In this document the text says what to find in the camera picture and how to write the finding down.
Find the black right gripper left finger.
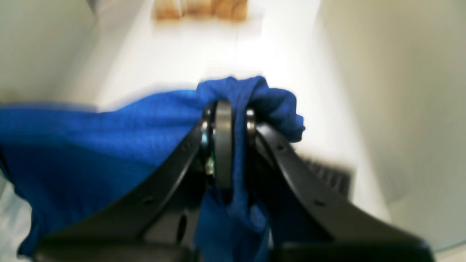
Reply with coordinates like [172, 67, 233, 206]
[35, 101, 233, 262]

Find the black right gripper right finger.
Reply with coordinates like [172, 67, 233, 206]
[246, 109, 434, 262]

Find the blue t-shirt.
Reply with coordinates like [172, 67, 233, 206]
[0, 76, 305, 262]

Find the orange white box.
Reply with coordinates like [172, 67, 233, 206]
[152, 0, 249, 22]

